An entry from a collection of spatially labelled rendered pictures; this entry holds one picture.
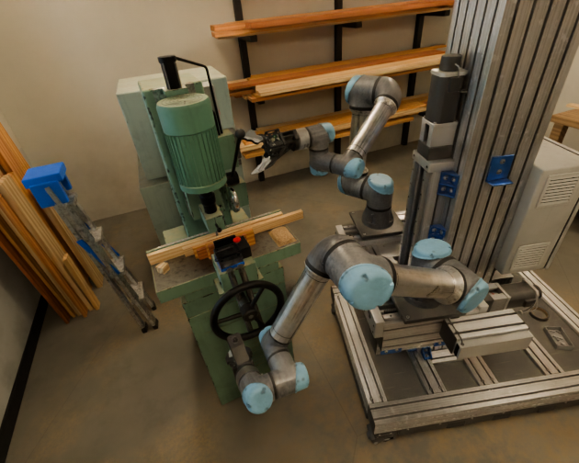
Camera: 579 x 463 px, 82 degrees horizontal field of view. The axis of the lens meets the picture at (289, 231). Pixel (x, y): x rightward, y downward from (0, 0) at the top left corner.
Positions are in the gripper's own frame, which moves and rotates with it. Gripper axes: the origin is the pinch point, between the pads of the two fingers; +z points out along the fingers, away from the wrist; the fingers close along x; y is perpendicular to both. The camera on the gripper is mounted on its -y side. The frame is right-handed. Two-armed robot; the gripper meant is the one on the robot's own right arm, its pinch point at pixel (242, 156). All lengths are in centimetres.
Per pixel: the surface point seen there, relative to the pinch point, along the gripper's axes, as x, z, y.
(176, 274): 28, 34, -30
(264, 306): 53, 4, -46
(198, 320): 48, 32, -41
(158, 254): 17, 39, -34
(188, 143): -7.0, 16.5, 4.0
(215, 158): -2.5, 8.9, -1.9
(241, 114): -132, -68, -199
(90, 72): -177, 54, -162
